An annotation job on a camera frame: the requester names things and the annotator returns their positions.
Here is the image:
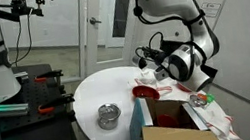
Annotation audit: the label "red cup in box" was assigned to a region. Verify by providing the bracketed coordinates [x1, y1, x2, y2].
[157, 114, 179, 128]

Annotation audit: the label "small colourful toy items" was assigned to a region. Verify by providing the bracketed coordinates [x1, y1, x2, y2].
[189, 93, 215, 108]

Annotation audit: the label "red bowl on table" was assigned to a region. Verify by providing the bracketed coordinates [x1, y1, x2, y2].
[131, 85, 160, 100]

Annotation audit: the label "steel pot with lid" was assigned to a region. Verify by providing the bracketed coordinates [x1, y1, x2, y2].
[97, 103, 122, 130]

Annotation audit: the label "cardboard box with blue flaps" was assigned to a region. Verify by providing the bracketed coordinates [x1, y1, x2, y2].
[129, 98, 219, 140]

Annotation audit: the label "black orange clamp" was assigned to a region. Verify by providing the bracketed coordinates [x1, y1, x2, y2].
[37, 94, 74, 114]
[34, 69, 64, 83]

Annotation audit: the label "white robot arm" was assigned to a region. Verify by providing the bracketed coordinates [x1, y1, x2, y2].
[133, 0, 220, 91]

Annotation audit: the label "black orange clamp lower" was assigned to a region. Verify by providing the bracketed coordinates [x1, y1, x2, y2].
[37, 94, 74, 114]

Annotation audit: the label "black box on floor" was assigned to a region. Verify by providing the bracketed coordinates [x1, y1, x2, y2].
[201, 64, 217, 78]

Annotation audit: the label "white cloth with red stripes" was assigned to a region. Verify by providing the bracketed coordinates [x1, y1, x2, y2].
[132, 69, 243, 140]

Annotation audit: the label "black orange clamp upper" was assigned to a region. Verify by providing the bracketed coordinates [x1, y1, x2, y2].
[34, 69, 64, 83]

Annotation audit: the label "camera on tripod mount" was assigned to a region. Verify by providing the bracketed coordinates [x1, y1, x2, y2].
[10, 0, 53, 17]

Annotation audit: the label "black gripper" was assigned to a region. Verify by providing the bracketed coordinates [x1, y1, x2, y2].
[144, 50, 169, 70]

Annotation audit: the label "white door with handle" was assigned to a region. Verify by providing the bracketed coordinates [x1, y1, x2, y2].
[79, 0, 135, 79]

